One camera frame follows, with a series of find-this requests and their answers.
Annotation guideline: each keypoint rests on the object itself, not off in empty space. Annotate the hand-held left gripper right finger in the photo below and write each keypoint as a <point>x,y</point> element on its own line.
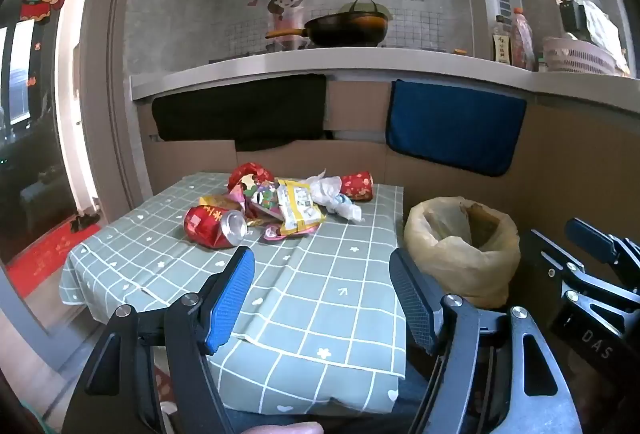
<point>415,299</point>

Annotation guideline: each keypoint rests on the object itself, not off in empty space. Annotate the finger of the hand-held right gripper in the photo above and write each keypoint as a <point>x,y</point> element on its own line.
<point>550,254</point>
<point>590,234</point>

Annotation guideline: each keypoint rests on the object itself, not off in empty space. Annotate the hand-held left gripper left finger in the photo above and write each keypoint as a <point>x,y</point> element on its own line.
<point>230,299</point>

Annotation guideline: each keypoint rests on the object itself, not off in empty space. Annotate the bin with yellow bag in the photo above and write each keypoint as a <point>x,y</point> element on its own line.
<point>450,254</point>

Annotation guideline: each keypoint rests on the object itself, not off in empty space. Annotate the crushed red drink can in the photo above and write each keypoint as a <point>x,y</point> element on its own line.
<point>205,224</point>

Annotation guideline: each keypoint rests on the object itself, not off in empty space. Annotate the small pink wrapper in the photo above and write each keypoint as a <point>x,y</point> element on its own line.
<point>272,231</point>

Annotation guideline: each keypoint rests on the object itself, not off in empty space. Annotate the orange snack packet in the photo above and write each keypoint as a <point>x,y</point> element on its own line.
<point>215,201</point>

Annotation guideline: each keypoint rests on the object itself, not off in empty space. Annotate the purple colourful snack packet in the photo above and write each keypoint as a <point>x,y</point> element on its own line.
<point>262,199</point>

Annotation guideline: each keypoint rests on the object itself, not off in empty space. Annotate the yellow snack packet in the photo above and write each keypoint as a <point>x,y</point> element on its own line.
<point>295,209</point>

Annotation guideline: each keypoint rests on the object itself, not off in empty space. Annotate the red wrapper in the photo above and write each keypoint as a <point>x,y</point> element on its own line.
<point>245,174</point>

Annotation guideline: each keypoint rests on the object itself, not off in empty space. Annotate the white tissue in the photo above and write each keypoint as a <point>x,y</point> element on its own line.
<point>325,189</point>

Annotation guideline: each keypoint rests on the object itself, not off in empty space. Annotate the green checked tablecloth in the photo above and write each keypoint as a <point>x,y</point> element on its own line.
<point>310,294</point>

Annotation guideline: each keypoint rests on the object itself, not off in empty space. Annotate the blue hanging towel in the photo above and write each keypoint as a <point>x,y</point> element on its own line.
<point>455,129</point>

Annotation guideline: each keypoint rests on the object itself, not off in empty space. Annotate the dark shoes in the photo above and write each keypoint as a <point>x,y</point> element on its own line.
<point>85,223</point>

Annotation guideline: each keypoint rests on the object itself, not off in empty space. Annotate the pink plastic basket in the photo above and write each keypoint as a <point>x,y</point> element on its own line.
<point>580,59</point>

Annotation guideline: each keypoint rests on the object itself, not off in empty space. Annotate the black hanging cloth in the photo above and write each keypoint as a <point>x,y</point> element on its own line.
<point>240,114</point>

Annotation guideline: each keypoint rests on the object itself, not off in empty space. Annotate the red floor mat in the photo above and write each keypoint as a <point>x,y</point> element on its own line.
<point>45,259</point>

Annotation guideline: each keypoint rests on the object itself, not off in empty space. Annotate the white hanging cloth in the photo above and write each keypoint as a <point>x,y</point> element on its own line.
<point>605,31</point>

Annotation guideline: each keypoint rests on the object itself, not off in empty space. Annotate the orange capped plastic bottle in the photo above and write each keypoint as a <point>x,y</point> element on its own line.
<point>522,39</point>

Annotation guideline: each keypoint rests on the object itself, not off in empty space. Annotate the dark sauce bottle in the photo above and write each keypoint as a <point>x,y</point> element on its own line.
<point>500,44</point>

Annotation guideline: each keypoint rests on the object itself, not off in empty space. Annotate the black knife holder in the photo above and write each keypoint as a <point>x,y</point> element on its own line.
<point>572,16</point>

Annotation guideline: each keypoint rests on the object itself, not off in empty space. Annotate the white kitchen counter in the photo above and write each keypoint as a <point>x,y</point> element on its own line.
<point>300,64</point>

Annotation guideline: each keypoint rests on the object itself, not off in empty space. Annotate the cartoon girl wall sticker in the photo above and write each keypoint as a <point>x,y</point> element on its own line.
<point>286,1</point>

